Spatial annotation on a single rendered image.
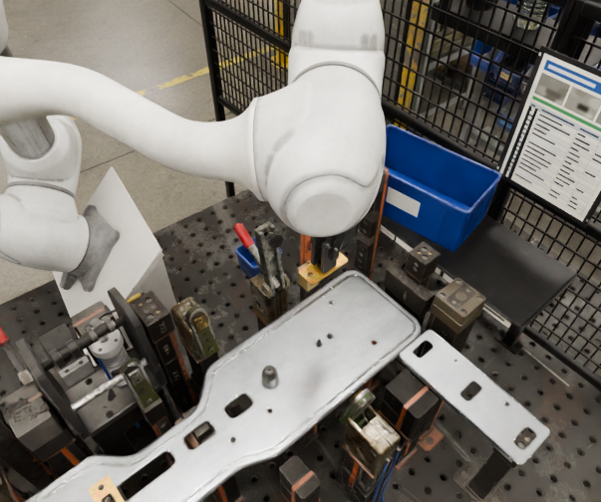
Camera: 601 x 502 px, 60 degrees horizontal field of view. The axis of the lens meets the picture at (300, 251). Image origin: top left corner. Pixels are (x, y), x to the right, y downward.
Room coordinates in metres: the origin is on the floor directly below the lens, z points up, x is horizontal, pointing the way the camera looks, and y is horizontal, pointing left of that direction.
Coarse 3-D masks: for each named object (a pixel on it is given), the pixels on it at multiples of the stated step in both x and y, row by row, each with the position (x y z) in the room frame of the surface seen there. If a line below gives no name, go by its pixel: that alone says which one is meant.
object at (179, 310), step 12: (192, 300) 0.61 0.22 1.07; (180, 312) 0.58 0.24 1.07; (180, 324) 0.56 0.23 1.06; (180, 336) 0.58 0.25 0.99; (192, 336) 0.54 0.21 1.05; (192, 348) 0.54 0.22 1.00; (192, 360) 0.57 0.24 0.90; (204, 360) 0.55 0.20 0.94; (216, 360) 0.56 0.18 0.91; (192, 372) 0.59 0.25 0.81; (204, 372) 0.54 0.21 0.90; (192, 384) 0.60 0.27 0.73
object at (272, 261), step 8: (264, 224) 0.69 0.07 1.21; (272, 224) 0.69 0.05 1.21; (256, 232) 0.67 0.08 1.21; (264, 232) 0.67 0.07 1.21; (272, 232) 0.67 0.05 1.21; (256, 240) 0.67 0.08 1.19; (264, 240) 0.66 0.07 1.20; (272, 240) 0.64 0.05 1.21; (280, 240) 0.65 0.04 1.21; (264, 248) 0.66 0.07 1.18; (272, 248) 0.68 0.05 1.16; (264, 256) 0.65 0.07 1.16; (272, 256) 0.67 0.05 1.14; (264, 264) 0.65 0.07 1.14; (272, 264) 0.67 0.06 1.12; (280, 264) 0.67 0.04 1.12; (264, 272) 0.65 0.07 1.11; (272, 272) 0.66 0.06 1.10; (280, 272) 0.66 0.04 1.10; (264, 280) 0.66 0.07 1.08; (272, 280) 0.65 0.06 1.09; (280, 280) 0.66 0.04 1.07; (272, 288) 0.64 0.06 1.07; (272, 296) 0.64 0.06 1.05
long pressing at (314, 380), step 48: (336, 288) 0.70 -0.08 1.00; (288, 336) 0.57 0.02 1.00; (336, 336) 0.57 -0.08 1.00; (384, 336) 0.57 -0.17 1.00; (240, 384) 0.46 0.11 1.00; (288, 384) 0.46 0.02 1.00; (336, 384) 0.46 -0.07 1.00; (240, 432) 0.37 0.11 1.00; (288, 432) 0.37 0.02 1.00; (96, 480) 0.29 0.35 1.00; (192, 480) 0.29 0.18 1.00
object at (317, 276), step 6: (342, 258) 0.57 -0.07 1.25; (318, 264) 0.55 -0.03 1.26; (342, 264) 0.56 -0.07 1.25; (300, 270) 0.55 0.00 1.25; (306, 270) 0.55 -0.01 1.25; (312, 270) 0.55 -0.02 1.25; (318, 270) 0.55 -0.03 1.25; (330, 270) 0.55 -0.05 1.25; (306, 276) 0.53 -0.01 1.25; (312, 276) 0.53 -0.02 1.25; (318, 276) 0.53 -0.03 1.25; (324, 276) 0.53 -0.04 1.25; (312, 282) 0.52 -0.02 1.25
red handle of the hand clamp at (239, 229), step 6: (234, 228) 0.74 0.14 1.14; (240, 228) 0.74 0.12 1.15; (240, 234) 0.73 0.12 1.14; (246, 234) 0.73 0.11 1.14; (246, 240) 0.72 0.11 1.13; (252, 240) 0.73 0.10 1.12; (246, 246) 0.71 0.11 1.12; (252, 246) 0.72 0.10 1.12; (252, 252) 0.70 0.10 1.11; (258, 258) 0.70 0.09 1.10; (258, 264) 0.69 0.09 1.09; (276, 282) 0.66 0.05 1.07
